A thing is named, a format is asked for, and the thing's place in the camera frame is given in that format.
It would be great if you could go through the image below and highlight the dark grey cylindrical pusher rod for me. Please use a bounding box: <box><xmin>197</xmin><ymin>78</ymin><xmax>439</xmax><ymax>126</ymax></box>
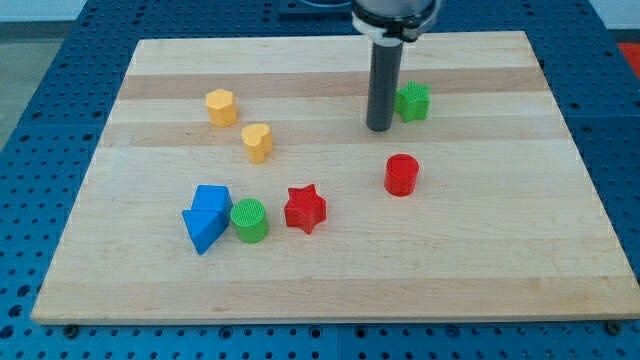
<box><xmin>366</xmin><ymin>42</ymin><xmax>403</xmax><ymax>132</ymax></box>

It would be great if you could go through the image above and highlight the red cylinder block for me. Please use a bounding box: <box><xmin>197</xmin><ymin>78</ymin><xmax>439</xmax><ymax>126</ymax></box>
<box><xmin>384</xmin><ymin>154</ymin><xmax>420</xmax><ymax>197</ymax></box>

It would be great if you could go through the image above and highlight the green star block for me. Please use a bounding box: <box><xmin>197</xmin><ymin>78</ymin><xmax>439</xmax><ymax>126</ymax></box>
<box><xmin>394</xmin><ymin>81</ymin><xmax>430</xmax><ymax>123</ymax></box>

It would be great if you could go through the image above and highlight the red star block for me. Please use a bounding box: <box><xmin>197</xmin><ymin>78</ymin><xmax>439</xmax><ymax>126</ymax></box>
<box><xmin>284</xmin><ymin>184</ymin><xmax>327</xmax><ymax>234</ymax></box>

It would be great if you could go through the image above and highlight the yellow heart block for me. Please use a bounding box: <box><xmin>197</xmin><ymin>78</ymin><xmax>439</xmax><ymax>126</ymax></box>
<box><xmin>241</xmin><ymin>123</ymin><xmax>273</xmax><ymax>164</ymax></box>

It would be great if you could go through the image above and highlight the yellow hexagon block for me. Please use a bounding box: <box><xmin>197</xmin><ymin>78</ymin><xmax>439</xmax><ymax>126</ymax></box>
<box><xmin>205</xmin><ymin>89</ymin><xmax>238</xmax><ymax>127</ymax></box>

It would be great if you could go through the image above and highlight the wooden board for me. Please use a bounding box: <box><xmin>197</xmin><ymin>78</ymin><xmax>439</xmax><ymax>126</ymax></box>
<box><xmin>31</xmin><ymin>31</ymin><xmax>639</xmax><ymax>325</ymax></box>

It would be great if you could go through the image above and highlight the green cylinder block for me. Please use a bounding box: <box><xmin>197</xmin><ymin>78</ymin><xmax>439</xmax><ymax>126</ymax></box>
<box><xmin>230</xmin><ymin>198</ymin><xmax>269</xmax><ymax>244</ymax></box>

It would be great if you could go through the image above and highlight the blue cube block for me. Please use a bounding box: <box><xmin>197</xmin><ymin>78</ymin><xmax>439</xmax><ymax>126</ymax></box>
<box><xmin>191</xmin><ymin>184</ymin><xmax>233</xmax><ymax>217</ymax></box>

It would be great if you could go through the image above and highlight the blue triangle block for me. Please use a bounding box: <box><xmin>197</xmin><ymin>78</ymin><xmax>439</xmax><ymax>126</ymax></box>
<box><xmin>182</xmin><ymin>209</ymin><xmax>230</xmax><ymax>255</ymax></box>

